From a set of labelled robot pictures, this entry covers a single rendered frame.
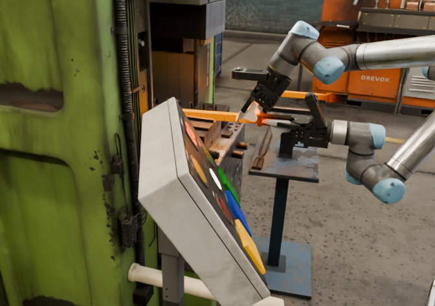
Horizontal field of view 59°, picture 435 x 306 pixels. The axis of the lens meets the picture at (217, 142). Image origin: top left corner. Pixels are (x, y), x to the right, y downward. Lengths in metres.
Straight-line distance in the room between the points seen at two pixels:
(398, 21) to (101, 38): 3.94
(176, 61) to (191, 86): 0.11
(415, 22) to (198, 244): 4.17
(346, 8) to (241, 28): 4.69
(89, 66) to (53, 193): 0.44
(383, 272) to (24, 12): 2.03
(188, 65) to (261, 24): 7.51
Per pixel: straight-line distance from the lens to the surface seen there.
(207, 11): 1.11
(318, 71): 1.10
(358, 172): 1.23
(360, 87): 4.83
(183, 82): 1.55
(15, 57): 1.10
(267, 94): 1.19
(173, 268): 0.83
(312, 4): 8.78
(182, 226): 0.57
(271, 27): 8.95
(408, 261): 2.49
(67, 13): 0.91
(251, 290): 0.68
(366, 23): 4.56
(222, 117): 1.27
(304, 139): 1.23
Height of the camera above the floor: 1.45
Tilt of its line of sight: 24 degrees down
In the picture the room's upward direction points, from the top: 2 degrees clockwise
